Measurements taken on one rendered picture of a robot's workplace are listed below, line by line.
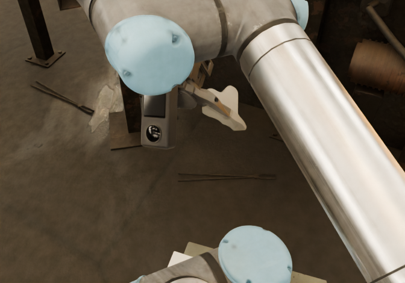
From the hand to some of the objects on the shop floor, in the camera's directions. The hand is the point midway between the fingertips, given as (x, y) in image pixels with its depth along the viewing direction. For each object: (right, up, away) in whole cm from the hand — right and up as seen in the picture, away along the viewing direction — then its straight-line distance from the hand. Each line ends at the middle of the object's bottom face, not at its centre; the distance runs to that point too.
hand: (202, 131), depth 73 cm
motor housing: (+52, -16, +82) cm, 98 cm away
